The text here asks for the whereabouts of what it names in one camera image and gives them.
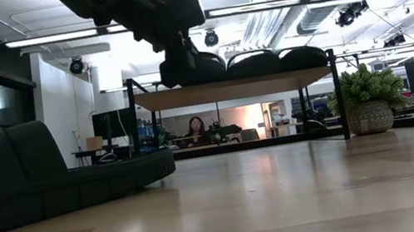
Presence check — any wooden shelf black metal frame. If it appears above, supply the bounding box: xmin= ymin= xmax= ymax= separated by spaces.
xmin=122 ymin=43 xmax=352 ymax=175

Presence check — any grey office chair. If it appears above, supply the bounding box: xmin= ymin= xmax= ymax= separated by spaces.
xmin=239 ymin=127 xmax=261 ymax=144

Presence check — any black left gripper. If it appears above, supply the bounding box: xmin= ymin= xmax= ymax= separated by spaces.
xmin=120 ymin=0 xmax=205 ymax=96

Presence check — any green plant in patterned pot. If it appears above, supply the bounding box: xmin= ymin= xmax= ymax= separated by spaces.
xmin=321 ymin=57 xmax=413 ymax=142

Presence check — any black rubber slide sandal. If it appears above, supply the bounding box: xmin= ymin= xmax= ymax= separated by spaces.
xmin=277 ymin=41 xmax=330 ymax=74
xmin=224 ymin=45 xmax=283 ymax=82
xmin=0 ymin=99 xmax=184 ymax=232
xmin=175 ymin=47 xmax=229 ymax=89

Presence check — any person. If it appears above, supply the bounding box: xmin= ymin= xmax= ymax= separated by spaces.
xmin=180 ymin=114 xmax=213 ymax=149

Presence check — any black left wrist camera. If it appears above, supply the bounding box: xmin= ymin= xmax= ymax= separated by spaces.
xmin=169 ymin=0 xmax=208 ymax=32

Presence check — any black office desk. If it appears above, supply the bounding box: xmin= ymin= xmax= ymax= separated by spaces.
xmin=71 ymin=141 xmax=135 ymax=170

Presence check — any black ceiling spotlight cluster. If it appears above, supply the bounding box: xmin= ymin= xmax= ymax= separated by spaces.
xmin=332 ymin=0 xmax=372 ymax=29

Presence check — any small black background machine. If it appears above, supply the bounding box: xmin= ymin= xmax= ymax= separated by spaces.
xmin=207 ymin=115 xmax=244 ymax=146

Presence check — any brown cardboard box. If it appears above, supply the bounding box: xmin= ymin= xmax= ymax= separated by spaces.
xmin=85 ymin=135 xmax=105 ymax=152

